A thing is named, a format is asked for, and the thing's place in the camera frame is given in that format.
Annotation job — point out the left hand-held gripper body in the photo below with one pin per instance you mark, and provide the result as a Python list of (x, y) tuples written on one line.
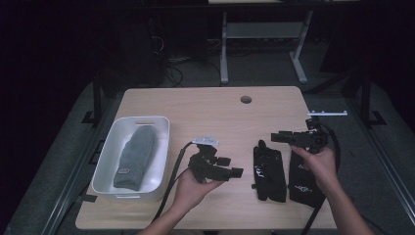
[(204, 166)]

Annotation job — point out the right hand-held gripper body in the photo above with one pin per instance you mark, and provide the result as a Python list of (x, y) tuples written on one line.
[(314, 138)]

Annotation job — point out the black glove with glossy print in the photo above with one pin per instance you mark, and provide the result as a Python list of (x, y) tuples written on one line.
[(269, 173)]

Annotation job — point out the black glove with small logo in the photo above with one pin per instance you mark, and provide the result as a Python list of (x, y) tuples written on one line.
[(301, 189)]

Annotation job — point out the grey mitten with label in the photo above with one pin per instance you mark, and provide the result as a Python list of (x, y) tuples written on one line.
[(138, 153)]

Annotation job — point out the white plastic bin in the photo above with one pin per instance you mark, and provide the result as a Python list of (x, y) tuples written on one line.
[(112, 153)]

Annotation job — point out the person's left hand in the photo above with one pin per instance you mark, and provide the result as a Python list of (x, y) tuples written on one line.
[(189, 194)]

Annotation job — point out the person's right hand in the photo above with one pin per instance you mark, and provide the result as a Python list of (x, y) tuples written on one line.
[(323, 169)]

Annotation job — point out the black metal stand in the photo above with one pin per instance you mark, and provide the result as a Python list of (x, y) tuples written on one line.
[(367, 98), (97, 98)]

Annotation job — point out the dark computer tower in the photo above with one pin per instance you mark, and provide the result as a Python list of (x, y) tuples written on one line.
[(137, 52)]

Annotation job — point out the aluminium floor rail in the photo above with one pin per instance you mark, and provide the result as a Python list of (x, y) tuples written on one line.
[(385, 156), (75, 169)]

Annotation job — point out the white metal desk frame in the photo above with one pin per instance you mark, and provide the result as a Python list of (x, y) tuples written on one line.
[(264, 31)]

